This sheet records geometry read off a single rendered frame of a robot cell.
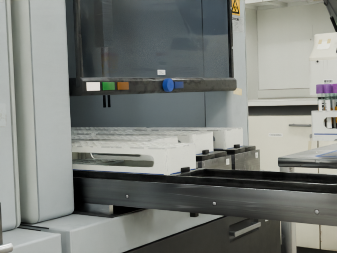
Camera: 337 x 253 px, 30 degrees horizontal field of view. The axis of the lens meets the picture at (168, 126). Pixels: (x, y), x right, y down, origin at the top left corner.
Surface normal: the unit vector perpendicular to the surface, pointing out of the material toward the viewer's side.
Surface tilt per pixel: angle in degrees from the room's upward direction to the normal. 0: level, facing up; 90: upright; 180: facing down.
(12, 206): 90
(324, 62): 90
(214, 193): 90
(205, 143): 90
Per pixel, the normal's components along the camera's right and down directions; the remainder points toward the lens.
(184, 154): 0.82, 0.00
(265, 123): -0.58, 0.07
